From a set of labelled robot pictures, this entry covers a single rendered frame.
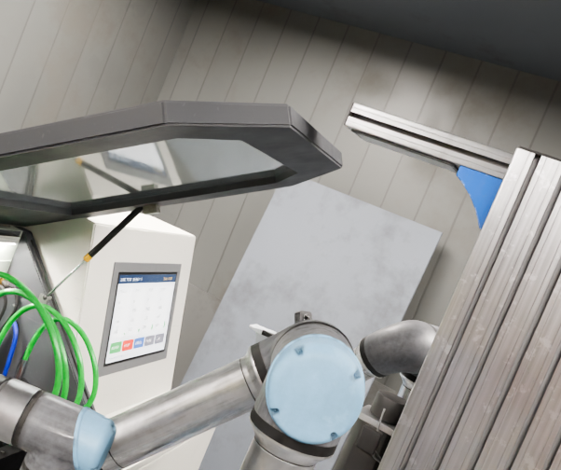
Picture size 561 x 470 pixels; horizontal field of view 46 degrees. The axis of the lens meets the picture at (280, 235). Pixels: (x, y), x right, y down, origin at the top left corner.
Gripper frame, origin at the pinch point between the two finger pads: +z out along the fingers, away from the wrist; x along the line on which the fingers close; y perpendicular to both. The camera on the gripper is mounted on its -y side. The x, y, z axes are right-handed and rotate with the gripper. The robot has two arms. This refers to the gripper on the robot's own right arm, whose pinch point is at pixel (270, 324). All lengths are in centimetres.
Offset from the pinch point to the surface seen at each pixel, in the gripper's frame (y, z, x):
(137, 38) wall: -85, 245, 39
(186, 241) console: -7, 63, 2
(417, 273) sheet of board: -7, 69, 139
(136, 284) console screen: 4.4, 39.9, -24.9
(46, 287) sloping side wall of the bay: 5, 30, -57
